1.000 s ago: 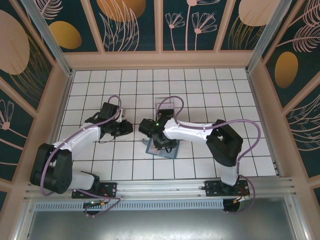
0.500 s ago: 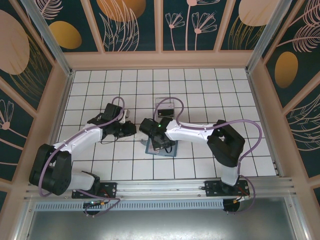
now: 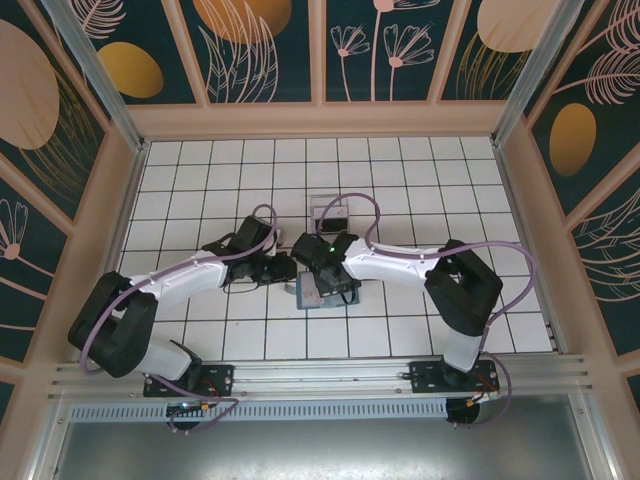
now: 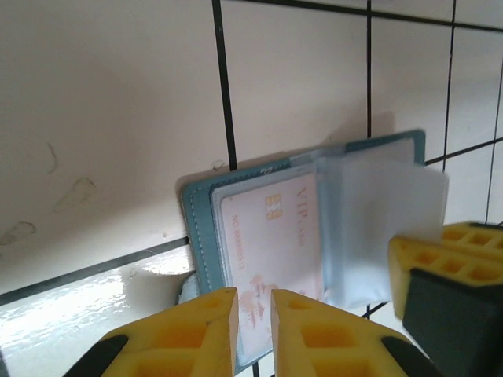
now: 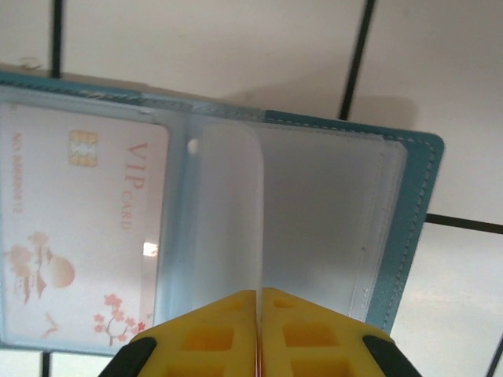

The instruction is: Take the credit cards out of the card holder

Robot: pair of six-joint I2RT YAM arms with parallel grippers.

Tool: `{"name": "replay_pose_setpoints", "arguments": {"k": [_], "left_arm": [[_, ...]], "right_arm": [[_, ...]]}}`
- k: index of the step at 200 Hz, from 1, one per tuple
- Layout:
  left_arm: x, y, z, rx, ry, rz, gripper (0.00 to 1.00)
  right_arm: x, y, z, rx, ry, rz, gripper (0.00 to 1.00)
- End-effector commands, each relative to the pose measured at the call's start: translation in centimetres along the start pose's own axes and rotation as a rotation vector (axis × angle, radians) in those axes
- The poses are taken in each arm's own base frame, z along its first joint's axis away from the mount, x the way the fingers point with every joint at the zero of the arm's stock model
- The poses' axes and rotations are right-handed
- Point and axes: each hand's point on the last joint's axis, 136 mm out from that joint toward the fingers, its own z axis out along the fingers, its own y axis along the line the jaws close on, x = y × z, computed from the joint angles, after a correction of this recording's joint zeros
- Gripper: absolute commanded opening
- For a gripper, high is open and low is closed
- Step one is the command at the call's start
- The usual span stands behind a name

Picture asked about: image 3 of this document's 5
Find black card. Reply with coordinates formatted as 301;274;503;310
319;214;350;234

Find small clear plastic box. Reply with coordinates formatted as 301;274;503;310
308;194;351;236

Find grey metal sheet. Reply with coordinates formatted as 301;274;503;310
29;394;619;480

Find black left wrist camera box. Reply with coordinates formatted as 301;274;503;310
234;214;286;256

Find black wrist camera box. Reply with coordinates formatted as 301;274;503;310
291;232;337;271
234;214;286;256

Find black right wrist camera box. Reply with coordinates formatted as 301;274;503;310
291;232;337;271

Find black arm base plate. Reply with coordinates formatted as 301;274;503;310
408;359;501;396
143;364;236;399

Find red and black wires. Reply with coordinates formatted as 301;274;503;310
197;377;224;414
467;372;501;407

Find slotted grey cable duct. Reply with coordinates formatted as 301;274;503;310
67;398;450;422

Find aluminium table edge rail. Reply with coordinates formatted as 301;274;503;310
78;142;150;364
492;142;561;354

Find wall panel pink flowers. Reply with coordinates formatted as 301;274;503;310
319;0;471;105

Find wall panel orange circle leaves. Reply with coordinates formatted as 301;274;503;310
178;0;324;105

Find wall panel single flower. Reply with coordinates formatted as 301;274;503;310
0;152;71;364

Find wall panel small yellow oval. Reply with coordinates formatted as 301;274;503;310
74;0;210;107

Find aluminium frame post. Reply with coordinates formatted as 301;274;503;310
41;0;149;154
491;0;577;147

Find wall panel pale circle stems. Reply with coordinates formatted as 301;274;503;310
438;0;569;104

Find wall panel pink leaves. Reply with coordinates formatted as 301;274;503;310
567;187;640;359

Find wall panel oval and fern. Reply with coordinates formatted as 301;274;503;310
522;0;640;219

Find wall panel large pale oval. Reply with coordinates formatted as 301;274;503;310
0;0;114;229

